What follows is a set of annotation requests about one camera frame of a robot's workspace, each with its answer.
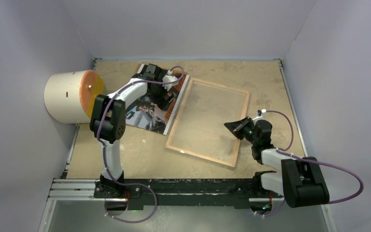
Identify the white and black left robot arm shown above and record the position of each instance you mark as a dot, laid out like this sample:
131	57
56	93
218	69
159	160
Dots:
108	123

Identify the white cylinder with orange lid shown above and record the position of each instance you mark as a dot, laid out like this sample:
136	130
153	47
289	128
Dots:
69	97

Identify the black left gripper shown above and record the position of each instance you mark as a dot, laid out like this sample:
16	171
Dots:
156	100

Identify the wooden picture frame with glass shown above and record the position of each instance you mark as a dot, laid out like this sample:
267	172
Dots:
198	128

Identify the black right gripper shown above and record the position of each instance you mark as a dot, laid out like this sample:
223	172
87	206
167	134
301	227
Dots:
236	127

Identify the aluminium extrusion rail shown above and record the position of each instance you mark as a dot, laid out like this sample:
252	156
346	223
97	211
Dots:
73	189

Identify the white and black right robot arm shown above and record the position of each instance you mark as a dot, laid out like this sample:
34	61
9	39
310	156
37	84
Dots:
299	180

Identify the printed photo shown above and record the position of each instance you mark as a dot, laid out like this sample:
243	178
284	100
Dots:
144	114

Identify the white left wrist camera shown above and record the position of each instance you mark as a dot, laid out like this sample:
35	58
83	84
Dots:
169	80

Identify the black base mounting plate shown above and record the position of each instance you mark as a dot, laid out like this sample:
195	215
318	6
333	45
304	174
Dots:
237	193

